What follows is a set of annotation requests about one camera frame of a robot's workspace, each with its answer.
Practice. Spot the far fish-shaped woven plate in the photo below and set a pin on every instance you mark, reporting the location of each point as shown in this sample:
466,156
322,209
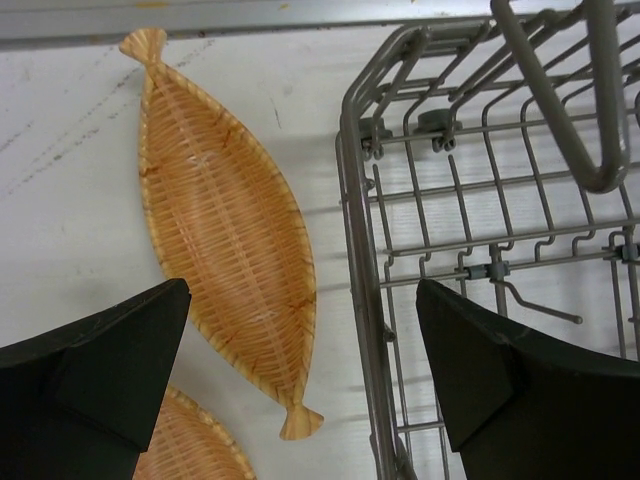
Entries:
222,216

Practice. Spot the aluminium table edge rail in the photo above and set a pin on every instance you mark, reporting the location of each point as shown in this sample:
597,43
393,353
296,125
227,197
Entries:
44,24

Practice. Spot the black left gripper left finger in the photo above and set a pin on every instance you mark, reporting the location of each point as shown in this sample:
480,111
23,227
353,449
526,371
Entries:
81,401

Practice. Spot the fish-shaped woven plate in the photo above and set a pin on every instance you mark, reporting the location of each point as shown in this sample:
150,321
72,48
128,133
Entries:
188,442
222,216

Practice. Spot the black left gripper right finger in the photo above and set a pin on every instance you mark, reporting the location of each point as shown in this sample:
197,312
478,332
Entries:
520,404

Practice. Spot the near fish-shaped woven plate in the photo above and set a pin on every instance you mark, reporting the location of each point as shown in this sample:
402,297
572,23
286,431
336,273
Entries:
188,442

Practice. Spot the grey wire dish rack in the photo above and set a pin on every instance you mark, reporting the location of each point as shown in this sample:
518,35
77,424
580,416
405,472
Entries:
497,154

